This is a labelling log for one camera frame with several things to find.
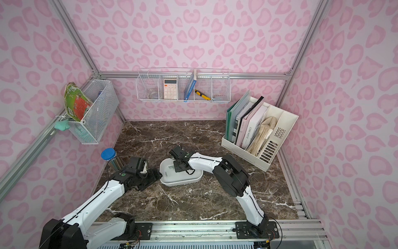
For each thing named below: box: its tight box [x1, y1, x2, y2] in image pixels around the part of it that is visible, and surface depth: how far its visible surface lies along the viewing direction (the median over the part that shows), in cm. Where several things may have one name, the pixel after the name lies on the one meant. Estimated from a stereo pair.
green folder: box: [225, 89, 251, 142], surface depth 87 cm
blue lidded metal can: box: [100, 147, 125, 172], surface depth 82 cm
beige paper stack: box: [245, 116, 278, 156], surface depth 90 cm
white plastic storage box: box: [159, 158, 204, 187], surface depth 93 cm
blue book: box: [183, 68, 197, 103], surface depth 90 cm
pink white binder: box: [236, 100, 268, 149], surface depth 89 cm
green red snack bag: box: [64, 81, 93, 122], surface depth 75 cm
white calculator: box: [163, 78, 178, 100], surface depth 97 cm
